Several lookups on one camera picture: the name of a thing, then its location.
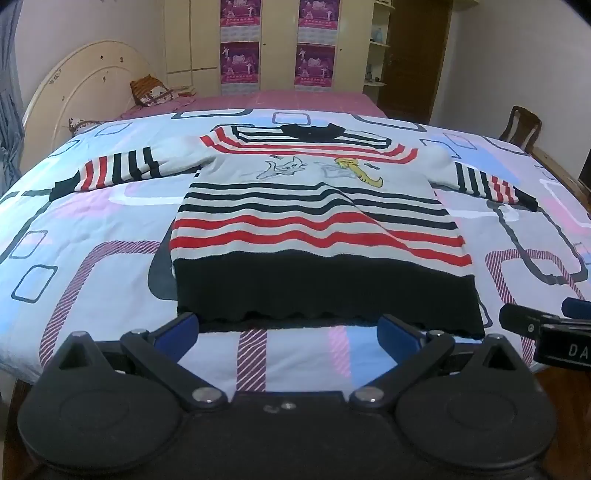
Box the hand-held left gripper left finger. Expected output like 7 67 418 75
46 312 228 412

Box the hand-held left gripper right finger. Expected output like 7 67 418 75
348 314 532 409

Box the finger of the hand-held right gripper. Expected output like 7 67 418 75
499 303 563 336
562 297 591 320

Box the striped knit sweater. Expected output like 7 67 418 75
48 123 539 340

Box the wooden furniture edge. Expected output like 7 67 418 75
529 147 591 213

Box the printed quilt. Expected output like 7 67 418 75
0 108 591 393

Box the wooden chair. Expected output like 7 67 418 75
499 105 542 153

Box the orange printed pillow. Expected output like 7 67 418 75
130 74 200 108

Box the pink bed sheet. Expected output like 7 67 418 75
117 89 389 123

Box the cream bed headboard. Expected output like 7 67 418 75
21 40 154 163

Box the cream shelf unit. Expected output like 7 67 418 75
362 0 393 100

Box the brown wooden door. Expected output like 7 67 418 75
379 0 454 123

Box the grey curtain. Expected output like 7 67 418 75
0 0 25 185

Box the cream wardrobe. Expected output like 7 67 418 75
163 0 384 99

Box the purple wall poster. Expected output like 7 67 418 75
220 41 260 96
297 0 341 45
295 44 337 89
220 0 262 42

